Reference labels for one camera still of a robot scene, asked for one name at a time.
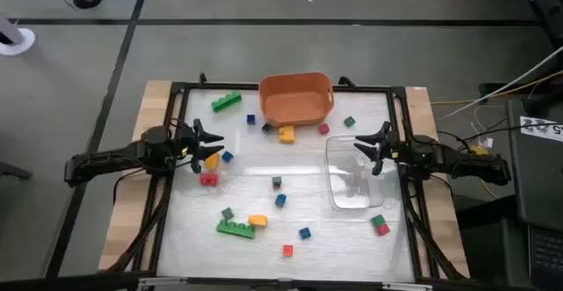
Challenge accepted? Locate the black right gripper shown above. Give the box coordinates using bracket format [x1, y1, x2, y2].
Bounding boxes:
[353, 120, 413, 178]

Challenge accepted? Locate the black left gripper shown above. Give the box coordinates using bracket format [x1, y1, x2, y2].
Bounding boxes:
[174, 118, 226, 175]

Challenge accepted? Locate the long green brick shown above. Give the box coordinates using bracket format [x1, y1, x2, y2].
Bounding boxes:
[210, 91, 243, 113]
[216, 218, 257, 240]

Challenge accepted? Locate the clear plastic bin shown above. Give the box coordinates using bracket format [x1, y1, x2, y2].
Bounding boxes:
[324, 135, 387, 211]

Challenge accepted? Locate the orange plastic bin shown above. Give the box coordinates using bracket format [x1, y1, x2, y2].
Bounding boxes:
[258, 71, 335, 128]

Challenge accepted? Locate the white printed label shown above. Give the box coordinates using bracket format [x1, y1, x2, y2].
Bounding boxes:
[519, 115, 563, 143]

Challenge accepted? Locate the black equipment case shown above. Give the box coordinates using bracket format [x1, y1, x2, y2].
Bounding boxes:
[505, 98, 563, 233]

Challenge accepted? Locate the grey floor foot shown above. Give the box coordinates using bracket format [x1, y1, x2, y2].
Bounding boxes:
[0, 160, 33, 181]

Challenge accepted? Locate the black keyboard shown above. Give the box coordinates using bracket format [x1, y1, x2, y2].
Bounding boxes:
[527, 224, 563, 290]

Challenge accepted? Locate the white round stand base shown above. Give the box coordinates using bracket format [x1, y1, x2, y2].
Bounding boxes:
[0, 17, 37, 57]

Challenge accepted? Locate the black floor stand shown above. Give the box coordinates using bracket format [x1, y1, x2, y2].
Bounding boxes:
[516, 0, 563, 48]

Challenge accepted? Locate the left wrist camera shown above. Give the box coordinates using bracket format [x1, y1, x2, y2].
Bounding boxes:
[175, 135, 191, 158]

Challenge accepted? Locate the black table frame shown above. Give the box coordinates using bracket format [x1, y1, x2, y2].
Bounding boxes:
[99, 72, 470, 291]

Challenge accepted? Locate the yellow floor cable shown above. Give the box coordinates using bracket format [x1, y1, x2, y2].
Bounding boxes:
[429, 69, 563, 106]

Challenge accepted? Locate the white cable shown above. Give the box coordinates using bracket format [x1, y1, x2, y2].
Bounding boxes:
[435, 46, 563, 123]

